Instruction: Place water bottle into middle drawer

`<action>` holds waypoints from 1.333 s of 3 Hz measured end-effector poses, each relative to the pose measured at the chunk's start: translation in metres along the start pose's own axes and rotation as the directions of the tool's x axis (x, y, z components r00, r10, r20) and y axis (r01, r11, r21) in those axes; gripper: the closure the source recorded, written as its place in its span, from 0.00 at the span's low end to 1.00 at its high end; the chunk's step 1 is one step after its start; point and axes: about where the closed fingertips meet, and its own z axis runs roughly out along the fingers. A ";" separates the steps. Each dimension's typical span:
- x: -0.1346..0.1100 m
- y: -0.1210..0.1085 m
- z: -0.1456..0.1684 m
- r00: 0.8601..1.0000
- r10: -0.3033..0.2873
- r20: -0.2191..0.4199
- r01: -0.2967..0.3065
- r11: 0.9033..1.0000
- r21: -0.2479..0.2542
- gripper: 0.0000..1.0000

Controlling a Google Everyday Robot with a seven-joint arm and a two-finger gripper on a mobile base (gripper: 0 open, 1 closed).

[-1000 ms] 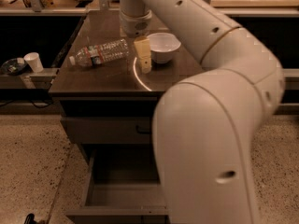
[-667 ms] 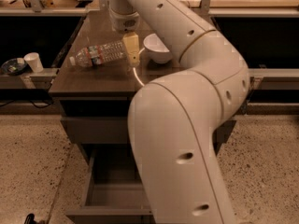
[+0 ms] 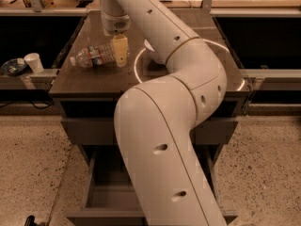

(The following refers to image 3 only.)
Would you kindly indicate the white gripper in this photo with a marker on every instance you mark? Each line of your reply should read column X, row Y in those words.
column 115, row 24

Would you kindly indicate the clear plastic water bottle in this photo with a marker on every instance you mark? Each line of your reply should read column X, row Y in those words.
column 94, row 56

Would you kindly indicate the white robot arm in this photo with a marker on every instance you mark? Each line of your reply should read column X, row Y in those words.
column 153, row 121

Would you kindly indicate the closed top drawer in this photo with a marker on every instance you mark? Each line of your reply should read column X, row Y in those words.
column 100, row 131

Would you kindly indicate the dark wooden drawer cabinet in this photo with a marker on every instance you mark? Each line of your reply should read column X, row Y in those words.
column 93, row 93

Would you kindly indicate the white ceramic bowl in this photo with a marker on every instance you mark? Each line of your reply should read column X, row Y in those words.
column 152, row 53

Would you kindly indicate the white foam cup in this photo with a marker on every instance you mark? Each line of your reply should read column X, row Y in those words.
column 33, row 60

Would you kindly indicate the dark bowl with scraps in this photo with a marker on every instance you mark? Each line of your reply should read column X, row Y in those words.
column 14, row 67

